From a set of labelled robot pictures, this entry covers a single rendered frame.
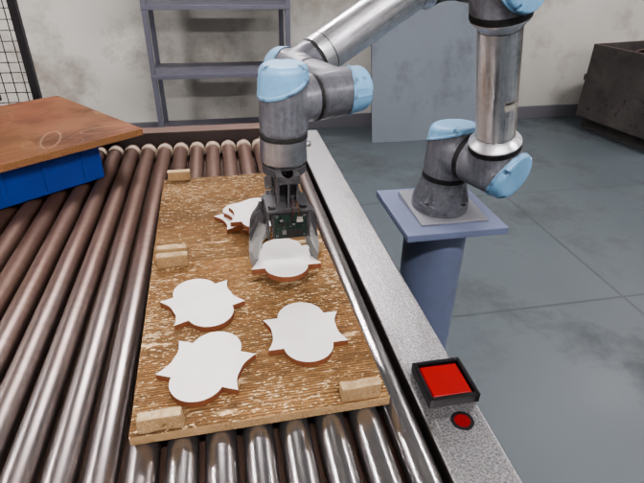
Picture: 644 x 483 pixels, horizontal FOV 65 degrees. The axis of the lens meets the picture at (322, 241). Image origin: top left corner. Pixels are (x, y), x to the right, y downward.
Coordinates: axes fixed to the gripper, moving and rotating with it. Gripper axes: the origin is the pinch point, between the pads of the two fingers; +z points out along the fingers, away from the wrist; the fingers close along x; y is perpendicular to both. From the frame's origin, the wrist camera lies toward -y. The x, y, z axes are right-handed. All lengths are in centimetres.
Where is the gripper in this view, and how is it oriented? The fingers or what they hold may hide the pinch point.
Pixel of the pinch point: (284, 258)
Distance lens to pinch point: 94.0
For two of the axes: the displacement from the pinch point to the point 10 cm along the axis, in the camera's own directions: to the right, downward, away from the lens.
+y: 2.0, 5.2, -8.3
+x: 9.8, -0.8, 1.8
